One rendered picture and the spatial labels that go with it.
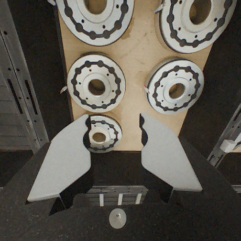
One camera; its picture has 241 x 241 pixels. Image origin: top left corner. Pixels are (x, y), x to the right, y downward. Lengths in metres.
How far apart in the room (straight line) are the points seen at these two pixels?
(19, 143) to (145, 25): 0.38
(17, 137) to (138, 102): 0.31
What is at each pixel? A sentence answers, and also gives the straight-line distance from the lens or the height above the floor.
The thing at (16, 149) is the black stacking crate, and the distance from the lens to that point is 0.43.
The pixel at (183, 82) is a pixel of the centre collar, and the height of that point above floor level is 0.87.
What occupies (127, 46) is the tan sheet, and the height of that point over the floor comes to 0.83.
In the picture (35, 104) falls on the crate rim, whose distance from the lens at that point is 0.19.
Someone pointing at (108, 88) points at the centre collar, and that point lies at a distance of 0.22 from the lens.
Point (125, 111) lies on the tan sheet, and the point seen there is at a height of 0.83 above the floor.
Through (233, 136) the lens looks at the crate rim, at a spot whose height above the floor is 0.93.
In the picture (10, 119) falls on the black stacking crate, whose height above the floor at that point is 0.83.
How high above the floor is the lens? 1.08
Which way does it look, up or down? 59 degrees down
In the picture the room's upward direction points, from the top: 175 degrees clockwise
